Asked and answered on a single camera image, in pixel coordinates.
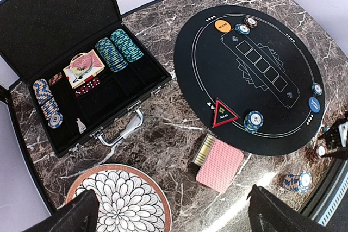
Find white cable duct strip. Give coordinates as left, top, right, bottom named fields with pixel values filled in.
left=318, top=183, right=347, bottom=231

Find blue white chip stack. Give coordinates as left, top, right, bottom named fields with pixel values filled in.
left=282, top=171, right=312, bottom=193

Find teal chip row left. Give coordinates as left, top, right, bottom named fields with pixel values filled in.
left=95, top=37, right=128, bottom=72

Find red playing card deck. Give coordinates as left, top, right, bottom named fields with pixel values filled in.
left=193, top=134, right=244, bottom=194

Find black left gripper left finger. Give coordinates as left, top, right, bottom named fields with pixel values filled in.
left=26, top=190, right=99, bottom=231

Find clear round dealer button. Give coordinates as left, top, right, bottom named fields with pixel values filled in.
left=69, top=53, right=94, bottom=76

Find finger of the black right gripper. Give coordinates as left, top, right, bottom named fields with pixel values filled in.
left=319, top=126, right=347, bottom=159

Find small silver case keys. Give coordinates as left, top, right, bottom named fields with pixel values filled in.
left=76, top=118, right=86, bottom=134

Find red triangular all-in button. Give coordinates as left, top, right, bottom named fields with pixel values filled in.
left=212, top=97, right=240, bottom=128

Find boxed card deck in case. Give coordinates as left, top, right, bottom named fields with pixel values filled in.
left=63, top=50, right=105, bottom=89

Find red chip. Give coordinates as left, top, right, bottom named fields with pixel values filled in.
left=244, top=17, right=258, bottom=28

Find orange big blind button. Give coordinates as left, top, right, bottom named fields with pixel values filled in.
left=214, top=20, right=232, bottom=33

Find small brown chip row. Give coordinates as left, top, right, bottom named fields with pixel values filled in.
left=48, top=72, right=63, bottom=86

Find floral ceramic plate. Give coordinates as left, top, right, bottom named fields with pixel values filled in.
left=66, top=164, right=172, bottom=231

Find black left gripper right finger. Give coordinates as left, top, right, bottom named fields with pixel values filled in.
left=247, top=185, right=328, bottom=231

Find teal chip row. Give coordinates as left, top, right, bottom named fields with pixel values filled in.
left=110, top=28, right=144, bottom=62
left=95, top=37, right=128, bottom=72

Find teal blue chip stack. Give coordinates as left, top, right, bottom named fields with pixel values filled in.
left=323, top=126, right=331, bottom=133

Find brown white chip stack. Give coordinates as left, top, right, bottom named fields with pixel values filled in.
left=306, top=145, right=326, bottom=163

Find teal chip row right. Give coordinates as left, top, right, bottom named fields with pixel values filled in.
left=110, top=28, right=144, bottom=62

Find red dice set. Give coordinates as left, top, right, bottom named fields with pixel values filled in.
left=74, top=77, right=101, bottom=98

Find blue small blind button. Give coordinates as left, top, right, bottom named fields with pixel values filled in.
left=308, top=97, right=321, bottom=114

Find blue tan chip row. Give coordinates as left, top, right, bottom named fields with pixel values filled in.
left=33, top=78, right=64, bottom=129

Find black poker chip case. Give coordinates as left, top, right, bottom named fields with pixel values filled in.
left=1, top=0, right=170, bottom=157

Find round black poker mat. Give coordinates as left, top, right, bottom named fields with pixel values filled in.
left=174, top=5, right=325, bottom=156

